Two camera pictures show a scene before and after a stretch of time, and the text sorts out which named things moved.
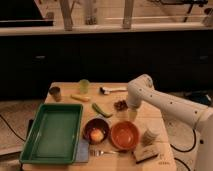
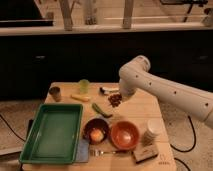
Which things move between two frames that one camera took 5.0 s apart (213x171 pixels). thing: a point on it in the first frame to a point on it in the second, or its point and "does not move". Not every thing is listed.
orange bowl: [125, 135] does not move
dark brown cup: [55, 91] does not move
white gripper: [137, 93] to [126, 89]
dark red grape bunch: [121, 105] to [115, 99]
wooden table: [112, 140] does not move
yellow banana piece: [81, 98] does not move
